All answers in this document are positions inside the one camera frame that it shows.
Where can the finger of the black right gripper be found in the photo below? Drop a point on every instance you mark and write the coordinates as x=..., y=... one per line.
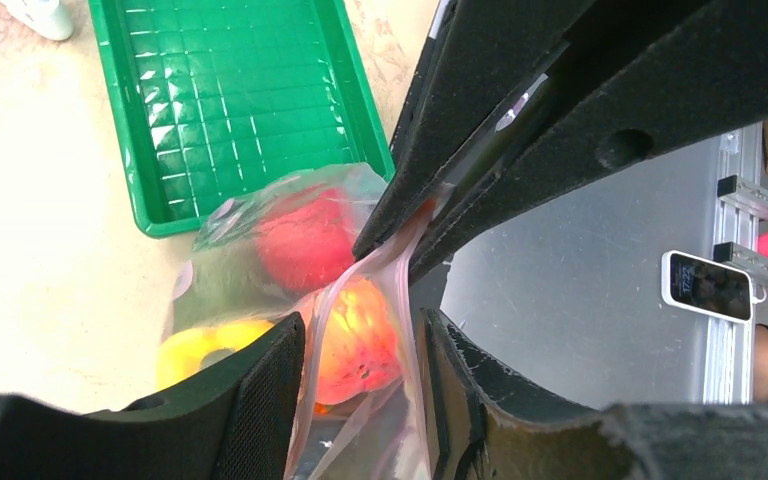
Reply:
x=706, y=76
x=477, y=53

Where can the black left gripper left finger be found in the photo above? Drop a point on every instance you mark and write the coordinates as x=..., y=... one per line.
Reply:
x=232, y=420

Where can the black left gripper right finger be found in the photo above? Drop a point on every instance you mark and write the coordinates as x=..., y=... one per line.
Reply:
x=486, y=421

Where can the yellow toy bell pepper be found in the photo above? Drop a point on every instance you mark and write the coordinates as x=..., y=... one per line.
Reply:
x=183, y=353

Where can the toy peach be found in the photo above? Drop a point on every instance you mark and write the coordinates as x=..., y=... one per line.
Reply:
x=359, y=352

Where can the clear zip top bag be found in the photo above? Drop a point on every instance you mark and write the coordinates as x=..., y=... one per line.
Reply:
x=376, y=435

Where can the red toy tomato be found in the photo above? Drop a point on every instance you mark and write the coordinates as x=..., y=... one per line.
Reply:
x=304, y=241

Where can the white smartphone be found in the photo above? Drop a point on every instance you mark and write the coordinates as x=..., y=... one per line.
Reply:
x=706, y=287

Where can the green plastic tray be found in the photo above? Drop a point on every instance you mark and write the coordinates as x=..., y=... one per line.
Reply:
x=216, y=99

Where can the aluminium frame rail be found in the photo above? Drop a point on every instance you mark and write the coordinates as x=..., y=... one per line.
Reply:
x=741, y=210

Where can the white PVC pipe frame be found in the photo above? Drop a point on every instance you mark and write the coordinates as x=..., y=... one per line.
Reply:
x=48, y=18

